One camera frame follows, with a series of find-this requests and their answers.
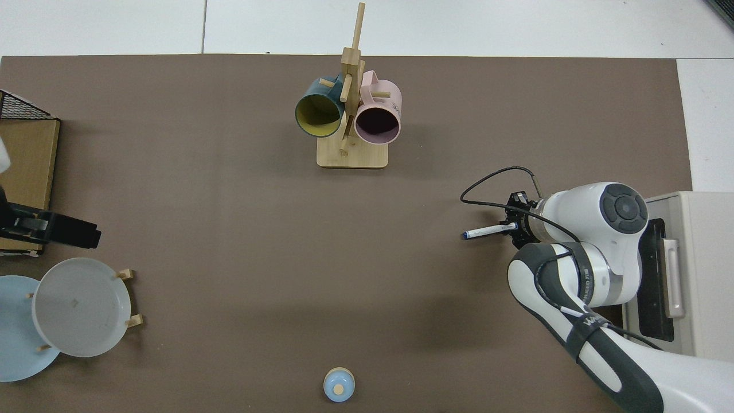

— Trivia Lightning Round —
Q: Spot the blue and white marker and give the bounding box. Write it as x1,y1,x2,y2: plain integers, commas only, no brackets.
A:
463,224,518,240

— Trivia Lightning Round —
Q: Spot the grey plate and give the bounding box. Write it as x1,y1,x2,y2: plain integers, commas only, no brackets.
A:
32,258,132,358

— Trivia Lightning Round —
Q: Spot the light blue plate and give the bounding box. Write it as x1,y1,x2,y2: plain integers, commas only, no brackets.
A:
0,275,63,383

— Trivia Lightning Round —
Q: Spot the wooden plate rack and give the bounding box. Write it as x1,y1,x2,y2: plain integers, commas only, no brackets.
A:
26,268,144,352

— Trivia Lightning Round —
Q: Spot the pink cup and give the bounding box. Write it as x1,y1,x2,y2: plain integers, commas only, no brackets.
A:
354,70,403,145

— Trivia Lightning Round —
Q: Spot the wooden cup stand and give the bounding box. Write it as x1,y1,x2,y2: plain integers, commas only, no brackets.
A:
317,2,389,169

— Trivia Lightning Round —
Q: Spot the pale toaster oven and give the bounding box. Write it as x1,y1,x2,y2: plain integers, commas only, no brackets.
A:
622,191,734,363

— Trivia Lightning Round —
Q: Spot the brown table cloth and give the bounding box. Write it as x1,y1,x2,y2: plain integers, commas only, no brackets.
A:
0,54,693,413

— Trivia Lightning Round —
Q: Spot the dark blue cup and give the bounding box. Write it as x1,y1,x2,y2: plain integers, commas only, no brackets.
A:
295,75,347,138

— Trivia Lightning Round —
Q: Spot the wire basket with wooden floor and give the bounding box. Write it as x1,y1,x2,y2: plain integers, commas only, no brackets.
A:
0,89,61,257

